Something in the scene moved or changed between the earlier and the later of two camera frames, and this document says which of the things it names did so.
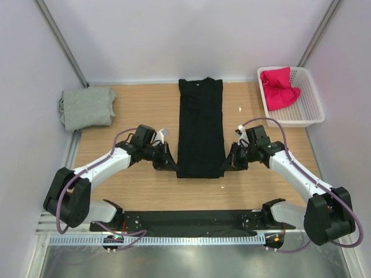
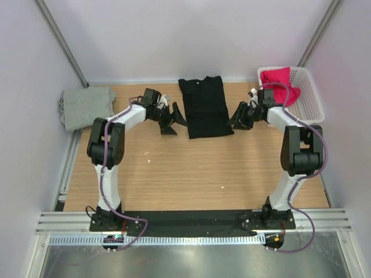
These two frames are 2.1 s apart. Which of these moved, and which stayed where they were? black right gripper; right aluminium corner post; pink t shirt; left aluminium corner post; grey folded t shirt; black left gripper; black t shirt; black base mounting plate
Moved: black t shirt; black right gripper; black left gripper
Stayed: pink t shirt; left aluminium corner post; right aluminium corner post; black base mounting plate; grey folded t shirt
